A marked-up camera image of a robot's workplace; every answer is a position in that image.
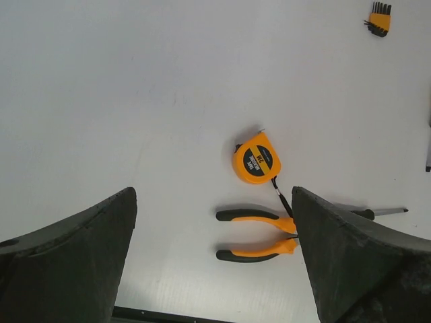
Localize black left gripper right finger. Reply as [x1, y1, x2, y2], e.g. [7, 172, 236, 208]
[292, 186, 430, 322]

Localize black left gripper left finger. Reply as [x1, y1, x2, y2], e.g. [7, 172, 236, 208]
[1, 187, 137, 322]

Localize orange black pliers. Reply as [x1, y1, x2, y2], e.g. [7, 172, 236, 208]
[215, 209, 300, 264]

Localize screwdriver near pliers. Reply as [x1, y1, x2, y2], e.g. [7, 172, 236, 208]
[350, 207, 409, 221]

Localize screwdriver near hex keys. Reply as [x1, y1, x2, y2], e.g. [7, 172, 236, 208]
[425, 133, 431, 173]

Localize orange tape measure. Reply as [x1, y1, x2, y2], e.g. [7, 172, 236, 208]
[231, 129, 294, 219]

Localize orange hex key set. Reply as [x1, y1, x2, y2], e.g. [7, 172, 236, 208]
[364, 1, 392, 38]

